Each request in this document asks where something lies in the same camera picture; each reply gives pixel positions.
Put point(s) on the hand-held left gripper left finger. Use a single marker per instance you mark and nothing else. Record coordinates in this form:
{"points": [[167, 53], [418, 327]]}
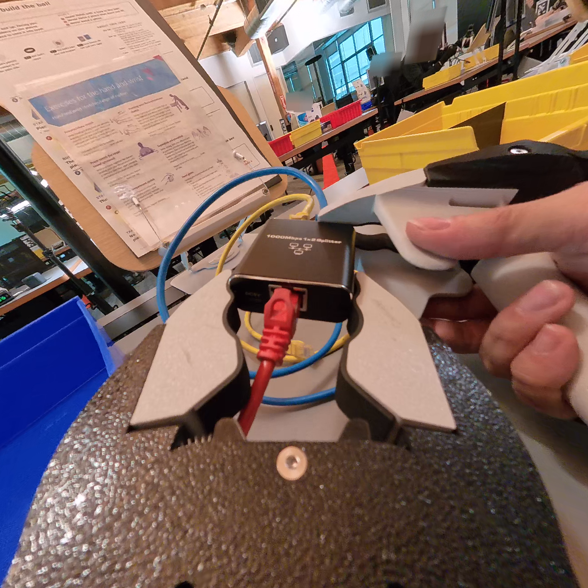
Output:
{"points": [[188, 358]]}

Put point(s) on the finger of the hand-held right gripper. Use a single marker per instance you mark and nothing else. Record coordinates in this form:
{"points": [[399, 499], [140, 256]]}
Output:
{"points": [[432, 282], [363, 206]]}

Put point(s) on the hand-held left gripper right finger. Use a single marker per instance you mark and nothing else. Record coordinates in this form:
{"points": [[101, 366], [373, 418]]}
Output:
{"points": [[399, 363]]}

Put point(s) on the black network splitter box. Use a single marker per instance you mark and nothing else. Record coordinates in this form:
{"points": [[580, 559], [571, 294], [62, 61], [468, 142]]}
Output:
{"points": [[298, 257]]}

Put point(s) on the blue plastic bin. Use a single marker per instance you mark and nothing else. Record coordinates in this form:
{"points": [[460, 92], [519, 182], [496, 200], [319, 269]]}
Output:
{"points": [[41, 390]]}

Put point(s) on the grey desk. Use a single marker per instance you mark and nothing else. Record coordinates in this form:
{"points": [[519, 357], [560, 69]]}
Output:
{"points": [[542, 459]]}

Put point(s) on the person's right hand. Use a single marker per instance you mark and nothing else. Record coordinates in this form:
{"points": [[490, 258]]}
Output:
{"points": [[505, 229]]}

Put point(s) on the orange traffic cone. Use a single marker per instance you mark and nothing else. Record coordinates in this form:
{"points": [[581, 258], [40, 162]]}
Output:
{"points": [[330, 174]]}

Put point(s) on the yellow plastic bin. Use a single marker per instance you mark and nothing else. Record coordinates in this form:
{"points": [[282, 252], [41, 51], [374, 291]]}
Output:
{"points": [[404, 160], [551, 87], [537, 131]]}

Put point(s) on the yellow storage basket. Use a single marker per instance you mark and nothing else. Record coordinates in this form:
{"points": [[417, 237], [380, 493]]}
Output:
{"points": [[305, 134]]}

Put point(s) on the red plastic basket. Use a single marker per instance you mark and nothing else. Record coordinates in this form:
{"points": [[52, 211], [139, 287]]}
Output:
{"points": [[280, 146], [342, 115]]}

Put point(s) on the black stand pole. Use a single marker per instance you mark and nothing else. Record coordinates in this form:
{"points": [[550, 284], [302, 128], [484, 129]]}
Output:
{"points": [[59, 216]]}

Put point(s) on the wooden instruction board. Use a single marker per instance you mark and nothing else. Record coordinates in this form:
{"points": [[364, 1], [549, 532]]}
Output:
{"points": [[115, 115]]}

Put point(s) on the black wall speaker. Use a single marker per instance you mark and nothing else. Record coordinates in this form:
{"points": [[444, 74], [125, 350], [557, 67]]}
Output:
{"points": [[278, 40]]}

